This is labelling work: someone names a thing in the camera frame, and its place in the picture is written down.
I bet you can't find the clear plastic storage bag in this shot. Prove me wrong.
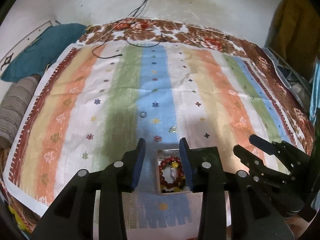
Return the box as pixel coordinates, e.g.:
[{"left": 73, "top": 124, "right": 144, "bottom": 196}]
[{"left": 265, "top": 47, "right": 313, "bottom": 115}]

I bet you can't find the teal pillow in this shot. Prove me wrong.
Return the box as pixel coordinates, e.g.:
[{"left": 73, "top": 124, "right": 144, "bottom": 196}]
[{"left": 0, "top": 23, "right": 87, "bottom": 83}]

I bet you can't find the white bed headboard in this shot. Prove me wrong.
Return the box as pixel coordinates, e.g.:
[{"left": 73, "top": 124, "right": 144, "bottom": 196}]
[{"left": 0, "top": 20, "right": 54, "bottom": 70}]

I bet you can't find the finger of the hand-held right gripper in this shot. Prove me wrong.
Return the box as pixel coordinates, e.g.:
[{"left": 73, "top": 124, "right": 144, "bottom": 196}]
[
  {"left": 249, "top": 134, "right": 285, "bottom": 156},
  {"left": 233, "top": 145, "right": 266, "bottom": 173}
]

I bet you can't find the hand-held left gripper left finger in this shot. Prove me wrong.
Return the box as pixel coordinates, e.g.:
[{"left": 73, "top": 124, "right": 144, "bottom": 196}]
[{"left": 31, "top": 138, "right": 147, "bottom": 240}]

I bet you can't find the blue dotted hanging garment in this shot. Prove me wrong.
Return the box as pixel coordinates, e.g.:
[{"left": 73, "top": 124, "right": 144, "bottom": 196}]
[{"left": 309, "top": 62, "right": 320, "bottom": 123}]

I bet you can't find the dark red bead bracelet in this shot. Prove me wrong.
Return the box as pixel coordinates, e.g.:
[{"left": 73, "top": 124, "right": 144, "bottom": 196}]
[{"left": 158, "top": 156, "right": 186, "bottom": 188}]

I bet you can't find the yellow plastic object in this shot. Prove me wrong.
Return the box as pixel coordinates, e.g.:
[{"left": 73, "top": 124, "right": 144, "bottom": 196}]
[{"left": 9, "top": 205, "right": 28, "bottom": 233}]

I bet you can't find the pastel striped cloth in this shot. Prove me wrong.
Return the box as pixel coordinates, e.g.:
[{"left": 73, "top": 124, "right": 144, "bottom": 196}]
[{"left": 4, "top": 41, "right": 312, "bottom": 240}]

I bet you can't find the grey striped bolster pillow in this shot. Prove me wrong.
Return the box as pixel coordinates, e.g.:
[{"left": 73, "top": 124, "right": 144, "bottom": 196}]
[{"left": 0, "top": 76, "right": 42, "bottom": 145}]

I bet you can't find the rectangular metal tin box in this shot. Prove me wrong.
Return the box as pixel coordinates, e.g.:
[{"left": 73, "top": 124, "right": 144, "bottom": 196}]
[{"left": 155, "top": 149, "right": 193, "bottom": 195}]

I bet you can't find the mustard hanging garment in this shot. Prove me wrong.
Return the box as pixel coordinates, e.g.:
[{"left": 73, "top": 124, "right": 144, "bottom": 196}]
[{"left": 271, "top": 0, "right": 317, "bottom": 55}]

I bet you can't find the yellow and black bead bracelet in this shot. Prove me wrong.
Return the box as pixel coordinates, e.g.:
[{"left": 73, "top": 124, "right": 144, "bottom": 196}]
[{"left": 160, "top": 162, "right": 187, "bottom": 194}]

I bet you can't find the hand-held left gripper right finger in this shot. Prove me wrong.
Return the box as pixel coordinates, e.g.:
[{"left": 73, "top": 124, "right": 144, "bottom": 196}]
[{"left": 179, "top": 137, "right": 294, "bottom": 240}]

